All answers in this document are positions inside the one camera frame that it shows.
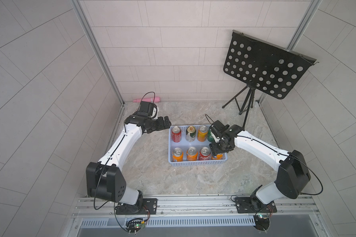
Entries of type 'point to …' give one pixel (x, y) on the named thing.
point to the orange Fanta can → (219, 156)
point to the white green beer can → (190, 134)
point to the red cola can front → (204, 154)
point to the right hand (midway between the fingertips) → (215, 150)
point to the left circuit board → (134, 225)
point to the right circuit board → (261, 222)
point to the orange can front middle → (192, 154)
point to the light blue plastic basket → (188, 145)
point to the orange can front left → (177, 155)
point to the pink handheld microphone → (157, 99)
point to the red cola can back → (176, 134)
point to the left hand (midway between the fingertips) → (167, 123)
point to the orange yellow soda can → (202, 133)
